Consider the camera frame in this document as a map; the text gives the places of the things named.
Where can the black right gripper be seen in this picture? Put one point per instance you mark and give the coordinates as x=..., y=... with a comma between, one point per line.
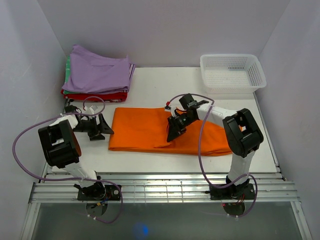
x=174, y=128

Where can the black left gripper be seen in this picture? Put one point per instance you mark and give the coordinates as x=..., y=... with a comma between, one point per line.
x=101, y=128

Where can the orange trousers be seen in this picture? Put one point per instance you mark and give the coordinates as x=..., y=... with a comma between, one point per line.
x=145, y=130

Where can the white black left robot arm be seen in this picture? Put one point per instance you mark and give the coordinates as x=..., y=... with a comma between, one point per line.
x=62, y=150

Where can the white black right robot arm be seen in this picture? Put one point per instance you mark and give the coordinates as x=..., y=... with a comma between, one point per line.
x=243, y=137

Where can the red folded trousers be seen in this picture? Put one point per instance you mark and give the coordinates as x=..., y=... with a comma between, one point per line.
x=116, y=97

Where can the purple folded trousers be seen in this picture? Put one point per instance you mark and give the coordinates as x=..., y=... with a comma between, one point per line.
x=90, y=73

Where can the green folded trousers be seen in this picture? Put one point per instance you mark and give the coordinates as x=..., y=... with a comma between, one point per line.
x=67, y=76

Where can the white plastic basket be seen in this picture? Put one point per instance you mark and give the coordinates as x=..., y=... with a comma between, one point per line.
x=231, y=73

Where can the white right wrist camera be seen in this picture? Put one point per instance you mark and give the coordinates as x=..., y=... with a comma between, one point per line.
x=168, y=108

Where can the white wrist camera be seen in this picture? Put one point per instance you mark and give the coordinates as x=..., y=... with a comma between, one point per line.
x=91, y=111
x=168, y=108

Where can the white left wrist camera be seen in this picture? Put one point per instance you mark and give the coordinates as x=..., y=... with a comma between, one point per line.
x=91, y=111

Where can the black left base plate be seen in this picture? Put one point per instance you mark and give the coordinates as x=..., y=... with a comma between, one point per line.
x=111, y=193

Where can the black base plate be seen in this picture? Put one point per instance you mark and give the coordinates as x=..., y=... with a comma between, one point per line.
x=111, y=193
x=239, y=192

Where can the aluminium frame rail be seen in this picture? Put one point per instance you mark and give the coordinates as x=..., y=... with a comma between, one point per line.
x=165, y=198

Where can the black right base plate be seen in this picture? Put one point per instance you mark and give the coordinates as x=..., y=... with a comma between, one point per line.
x=239, y=192

